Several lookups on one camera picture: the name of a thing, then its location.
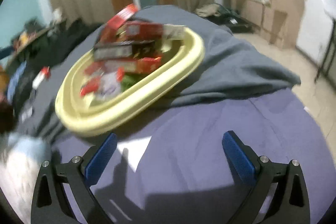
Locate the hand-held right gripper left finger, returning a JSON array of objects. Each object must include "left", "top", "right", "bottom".
[{"left": 31, "top": 132, "right": 118, "bottom": 224}]

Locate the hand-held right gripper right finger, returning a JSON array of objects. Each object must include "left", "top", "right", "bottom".
[{"left": 222, "top": 131, "right": 311, "bottom": 224}]

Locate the pale yellow plastic tray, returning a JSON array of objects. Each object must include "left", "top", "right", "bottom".
[{"left": 55, "top": 26, "right": 206, "bottom": 138}]

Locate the red lighter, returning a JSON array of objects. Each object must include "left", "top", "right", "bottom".
[{"left": 79, "top": 78, "right": 101, "bottom": 96}]

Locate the green packet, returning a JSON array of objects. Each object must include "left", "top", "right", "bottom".
[{"left": 119, "top": 74, "right": 143, "bottom": 92}]

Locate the shiny dark red cigarette box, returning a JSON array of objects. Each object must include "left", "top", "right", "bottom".
[{"left": 84, "top": 57, "right": 163, "bottom": 75}]

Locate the black cigarette box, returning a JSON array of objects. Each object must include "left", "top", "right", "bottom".
[{"left": 93, "top": 40, "right": 158, "bottom": 61}]

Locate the red and silver cigarette box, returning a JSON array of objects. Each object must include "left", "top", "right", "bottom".
[{"left": 122, "top": 21, "right": 185, "bottom": 39}]

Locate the red and white cigarette pack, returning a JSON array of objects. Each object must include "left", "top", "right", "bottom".
[{"left": 101, "top": 4, "right": 139, "bottom": 39}]

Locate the purple bed sheet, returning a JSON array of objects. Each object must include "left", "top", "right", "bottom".
[{"left": 50, "top": 88, "right": 336, "bottom": 224}]

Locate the grey blanket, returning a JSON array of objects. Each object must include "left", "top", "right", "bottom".
[{"left": 136, "top": 5, "right": 301, "bottom": 109}]

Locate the small red white box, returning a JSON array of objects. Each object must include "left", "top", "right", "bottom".
[{"left": 32, "top": 67, "right": 51, "bottom": 89}]

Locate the blue cloth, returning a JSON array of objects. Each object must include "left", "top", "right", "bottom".
[{"left": 7, "top": 61, "right": 28, "bottom": 101}]

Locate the black cloth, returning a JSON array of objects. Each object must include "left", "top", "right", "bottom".
[{"left": 8, "top": 18, "right": 103, "bottom": 132}]

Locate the black suitcase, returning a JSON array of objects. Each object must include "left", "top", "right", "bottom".
[{"left": 196, "top": 4, "right": 255, "bottom": 34}]

